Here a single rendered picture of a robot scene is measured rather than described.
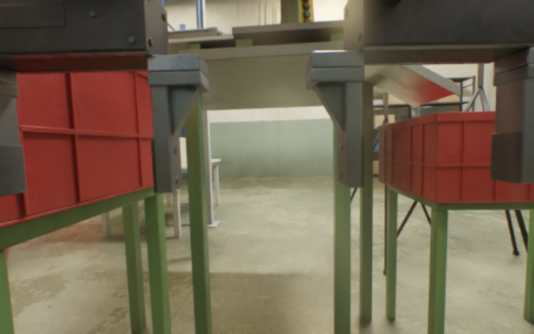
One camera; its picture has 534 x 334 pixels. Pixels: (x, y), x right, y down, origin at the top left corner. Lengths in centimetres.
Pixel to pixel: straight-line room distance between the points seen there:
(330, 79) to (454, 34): 9
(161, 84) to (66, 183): 21
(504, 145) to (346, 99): 14
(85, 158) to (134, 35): 22
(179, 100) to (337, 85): 12
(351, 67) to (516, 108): 14
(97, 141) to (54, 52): 20
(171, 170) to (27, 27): 14
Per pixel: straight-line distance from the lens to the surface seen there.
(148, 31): 22
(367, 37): 21
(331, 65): 21
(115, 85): 47
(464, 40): 24
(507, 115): 29
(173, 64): 21
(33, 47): 25
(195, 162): 75
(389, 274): 119
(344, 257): 77
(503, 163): 29
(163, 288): 66
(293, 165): 606
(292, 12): 109
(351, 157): 21
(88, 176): 41
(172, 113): 22
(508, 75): 29
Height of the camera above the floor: 69
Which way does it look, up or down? 4 degrees down
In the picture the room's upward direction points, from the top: 1 degrees counter-clockwise
